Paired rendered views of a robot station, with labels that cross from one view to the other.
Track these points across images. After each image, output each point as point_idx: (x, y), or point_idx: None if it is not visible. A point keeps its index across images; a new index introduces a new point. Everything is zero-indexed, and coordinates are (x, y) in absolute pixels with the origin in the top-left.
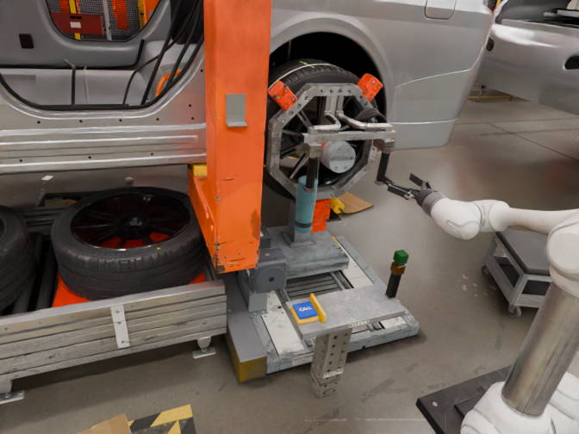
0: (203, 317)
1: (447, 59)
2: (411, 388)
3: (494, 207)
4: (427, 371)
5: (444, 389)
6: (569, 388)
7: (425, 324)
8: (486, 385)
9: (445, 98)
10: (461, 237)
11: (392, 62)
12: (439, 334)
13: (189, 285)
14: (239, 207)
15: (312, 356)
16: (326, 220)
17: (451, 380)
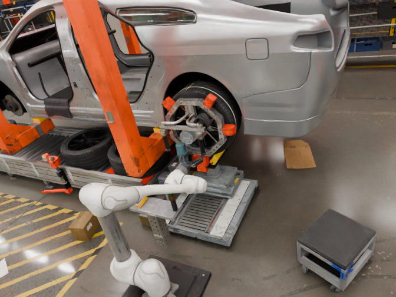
0: None
1: (275, 82)
2: (194, 264)
3: (184, 180)
4: (210, 264)
5: (162, 257)
6: (144, 265)
7: (242, 245)
8: (179, 267)
9: (284, 106)
10: None
11: (234, 85)
12: (242, 254)
13: (131, 177)
14: (124, 151)
15: (169, 228)
16: (205, 167)
17: (215, 274)
